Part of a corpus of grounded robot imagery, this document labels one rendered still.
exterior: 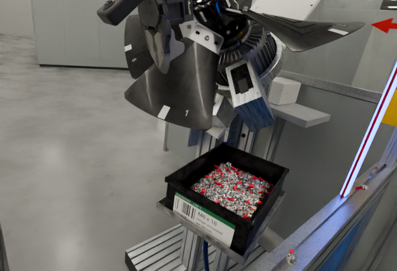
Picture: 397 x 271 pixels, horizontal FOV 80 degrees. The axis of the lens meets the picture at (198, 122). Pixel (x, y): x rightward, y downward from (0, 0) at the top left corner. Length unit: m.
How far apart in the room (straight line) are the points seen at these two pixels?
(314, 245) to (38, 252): 1.35
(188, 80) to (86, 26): 5.51
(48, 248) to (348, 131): 1.57
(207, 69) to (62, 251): 1.22
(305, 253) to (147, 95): 0.43
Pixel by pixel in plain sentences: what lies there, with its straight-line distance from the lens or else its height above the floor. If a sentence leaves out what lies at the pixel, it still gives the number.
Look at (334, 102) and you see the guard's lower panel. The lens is 1.29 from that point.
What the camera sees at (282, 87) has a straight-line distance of 1.16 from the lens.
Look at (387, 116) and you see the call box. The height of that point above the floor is 1.00.
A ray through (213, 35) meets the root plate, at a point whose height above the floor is 1.12.
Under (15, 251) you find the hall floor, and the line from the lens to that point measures 1.60.
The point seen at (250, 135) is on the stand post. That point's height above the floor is 0.74.
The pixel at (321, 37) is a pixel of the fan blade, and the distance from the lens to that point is 0.49.
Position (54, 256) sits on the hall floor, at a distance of 1.52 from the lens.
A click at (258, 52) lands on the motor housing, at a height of 1.10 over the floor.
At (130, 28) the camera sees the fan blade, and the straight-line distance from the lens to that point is 0.90.
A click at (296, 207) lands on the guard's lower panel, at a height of 0.29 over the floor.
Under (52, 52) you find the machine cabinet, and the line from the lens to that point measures 6.01.
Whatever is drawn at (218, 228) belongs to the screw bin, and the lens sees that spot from 0.42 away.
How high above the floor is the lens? 1.12
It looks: 20 degrees down
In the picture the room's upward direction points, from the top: 9 degrees clockwise
